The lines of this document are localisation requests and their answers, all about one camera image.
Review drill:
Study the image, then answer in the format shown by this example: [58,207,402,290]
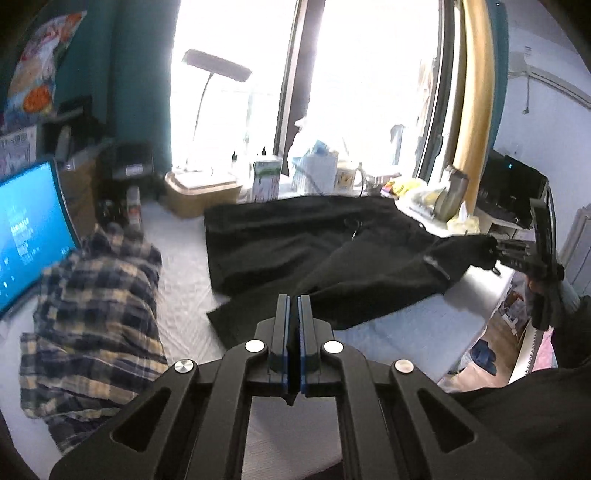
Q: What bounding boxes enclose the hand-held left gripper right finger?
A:
[297,294,525,480]

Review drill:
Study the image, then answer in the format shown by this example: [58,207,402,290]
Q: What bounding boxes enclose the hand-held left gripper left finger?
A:
[48,294,297,480]

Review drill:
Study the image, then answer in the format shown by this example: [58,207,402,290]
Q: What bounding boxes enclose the black pants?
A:
[204,194,498,352]

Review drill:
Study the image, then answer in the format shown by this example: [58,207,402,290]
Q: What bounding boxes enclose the person's right forearm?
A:
[556,276,591,324]

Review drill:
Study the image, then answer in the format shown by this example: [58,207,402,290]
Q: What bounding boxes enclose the yellow tissue pack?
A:
[447,205,482,237]

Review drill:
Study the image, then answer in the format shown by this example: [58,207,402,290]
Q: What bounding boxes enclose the black electronic appliance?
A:
[478,150,551,230]

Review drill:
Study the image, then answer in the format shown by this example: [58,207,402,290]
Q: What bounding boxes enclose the steel tumbler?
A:
[438,166,470,223]

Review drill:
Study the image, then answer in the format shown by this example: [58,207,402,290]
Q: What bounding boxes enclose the blue slippers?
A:
[470,340,498,376]

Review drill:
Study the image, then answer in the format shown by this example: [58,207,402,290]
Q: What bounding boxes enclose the yellow packet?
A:
[392,178,445,217]

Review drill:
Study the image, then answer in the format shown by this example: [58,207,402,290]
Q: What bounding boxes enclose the white and green carton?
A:
[252,157,283,202]

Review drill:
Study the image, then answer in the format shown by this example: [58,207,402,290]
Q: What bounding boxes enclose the yellow curtain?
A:
[454,0,491,210]

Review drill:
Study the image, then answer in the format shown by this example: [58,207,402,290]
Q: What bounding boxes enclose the beige storage box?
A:
[165,168,243,219]

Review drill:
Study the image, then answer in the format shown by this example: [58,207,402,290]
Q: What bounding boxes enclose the white printed mug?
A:
[336,161,366,193]

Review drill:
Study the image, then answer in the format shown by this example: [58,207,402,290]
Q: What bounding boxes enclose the person's black clothing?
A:
[449,318,591,480]

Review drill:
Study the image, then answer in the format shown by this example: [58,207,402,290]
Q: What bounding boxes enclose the white air conditioner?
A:
[508,44,591,106]

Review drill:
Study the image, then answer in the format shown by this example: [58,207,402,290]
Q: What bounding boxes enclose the plaid flannel shirt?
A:
[19,222,169,455]

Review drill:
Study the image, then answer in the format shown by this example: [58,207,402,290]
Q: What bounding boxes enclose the spray can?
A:
[125,185,142,228]

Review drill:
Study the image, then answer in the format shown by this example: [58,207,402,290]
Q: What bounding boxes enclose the black printer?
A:
[104,142,156,186]

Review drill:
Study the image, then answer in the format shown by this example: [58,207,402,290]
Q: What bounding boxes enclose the cardboard box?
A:
[58,143,115,237]

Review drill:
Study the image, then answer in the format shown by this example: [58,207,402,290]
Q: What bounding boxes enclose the grey desk lamp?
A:
[181,48,253,172]

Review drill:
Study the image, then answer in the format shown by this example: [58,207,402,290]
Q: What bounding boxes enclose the curved computer monitor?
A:
[0,159,82,320]

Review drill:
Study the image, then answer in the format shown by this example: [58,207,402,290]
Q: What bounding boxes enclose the teal curtain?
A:
[55,0,175,155]

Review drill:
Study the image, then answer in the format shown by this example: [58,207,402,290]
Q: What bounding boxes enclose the printed paper sheet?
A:
[0,126,38,175]

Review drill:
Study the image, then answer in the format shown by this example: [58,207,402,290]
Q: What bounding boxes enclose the white wire basket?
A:
[291,152,339,195]

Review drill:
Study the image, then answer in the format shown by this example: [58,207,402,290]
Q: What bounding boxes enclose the colourful wall poster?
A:
[4,11,88,132]

